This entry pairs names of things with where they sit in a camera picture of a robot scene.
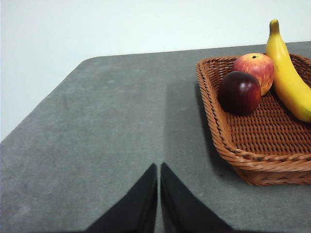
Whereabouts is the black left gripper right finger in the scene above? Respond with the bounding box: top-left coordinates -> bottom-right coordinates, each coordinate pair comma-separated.
160,162 -> 234,233

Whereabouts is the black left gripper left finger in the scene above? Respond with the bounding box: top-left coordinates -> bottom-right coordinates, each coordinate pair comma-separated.
86,163 -> 158,233

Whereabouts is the brown wicker basket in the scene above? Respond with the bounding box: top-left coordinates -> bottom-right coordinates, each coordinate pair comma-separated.
195,53 -> 311,187

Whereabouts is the dark red plum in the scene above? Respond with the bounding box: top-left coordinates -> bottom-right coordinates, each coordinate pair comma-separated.
217,70 -> 262,115

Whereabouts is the red yellow apple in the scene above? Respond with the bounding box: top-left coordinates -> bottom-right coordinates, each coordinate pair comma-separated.
232,52 -> 275,97

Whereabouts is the yellow banana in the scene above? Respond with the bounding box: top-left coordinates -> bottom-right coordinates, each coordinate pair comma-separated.
265,18 -> 311,123

